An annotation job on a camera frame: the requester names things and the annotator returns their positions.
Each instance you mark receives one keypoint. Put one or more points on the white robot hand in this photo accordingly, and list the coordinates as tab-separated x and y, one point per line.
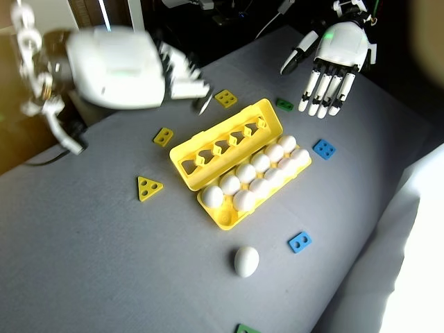
114	66
341	43

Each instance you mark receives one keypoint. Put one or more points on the yellow plastic egg carton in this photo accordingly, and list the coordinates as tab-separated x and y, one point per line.
263	109

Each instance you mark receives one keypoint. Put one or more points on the white toy egg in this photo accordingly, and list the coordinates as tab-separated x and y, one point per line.
246	262
246	172
287	143
274	152
229	184
259	187
274	177
261	162
243	200
300	156
287	166
212	196

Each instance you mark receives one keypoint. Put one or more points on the green block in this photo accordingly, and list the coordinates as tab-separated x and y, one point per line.
244	329
280	102

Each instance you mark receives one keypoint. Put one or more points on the yellow two-hole block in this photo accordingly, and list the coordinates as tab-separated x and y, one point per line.
164	136

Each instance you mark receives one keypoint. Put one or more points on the blue four-hole square block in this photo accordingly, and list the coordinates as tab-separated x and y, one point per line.
324	149

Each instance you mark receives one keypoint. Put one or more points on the yellow four-hole square block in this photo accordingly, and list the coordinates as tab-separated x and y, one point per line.
226	98

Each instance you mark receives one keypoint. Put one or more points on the yellow three-hole triangle block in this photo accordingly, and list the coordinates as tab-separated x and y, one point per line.
147	188

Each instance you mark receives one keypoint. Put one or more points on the grey table cloth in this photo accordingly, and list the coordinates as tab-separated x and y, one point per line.
104	243

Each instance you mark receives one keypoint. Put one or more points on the blue two-hole block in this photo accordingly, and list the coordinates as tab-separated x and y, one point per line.
300	241

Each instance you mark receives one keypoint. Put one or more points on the white sheet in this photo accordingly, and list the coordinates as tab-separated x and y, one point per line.
399	260

